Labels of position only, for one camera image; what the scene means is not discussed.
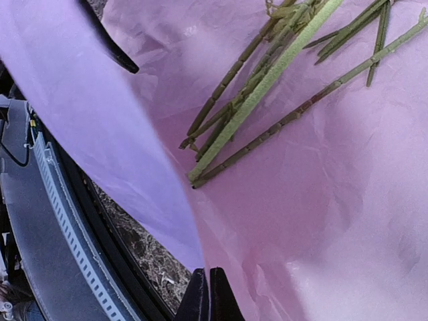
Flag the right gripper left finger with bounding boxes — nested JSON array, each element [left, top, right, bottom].
[[174, 268, 209, 321]]

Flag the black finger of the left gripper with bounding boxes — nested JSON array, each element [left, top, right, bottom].
[[78, 0, 139, 74]]

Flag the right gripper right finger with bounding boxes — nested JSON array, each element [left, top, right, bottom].
[[210, 267, 245, 321]]

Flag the pink purple wrapping paper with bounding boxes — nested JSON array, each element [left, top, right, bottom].
[[1, 1, 427, 320]]

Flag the yellow fuzzy poppy stem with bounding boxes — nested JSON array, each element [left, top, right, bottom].
[[188, 1, 342, 183]]

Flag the pink rose flower stem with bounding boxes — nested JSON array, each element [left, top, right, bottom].
[[191, 8, 427, 189]]

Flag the yellow daisy flower bunch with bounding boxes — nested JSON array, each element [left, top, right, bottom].
[[304, 1, 394, 65]]

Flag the black front table rail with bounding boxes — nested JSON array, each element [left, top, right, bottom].
[[49, 133, 178, 321]]

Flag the white slotted cable duct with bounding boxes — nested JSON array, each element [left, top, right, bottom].
[[33, 132, 146, 320]]

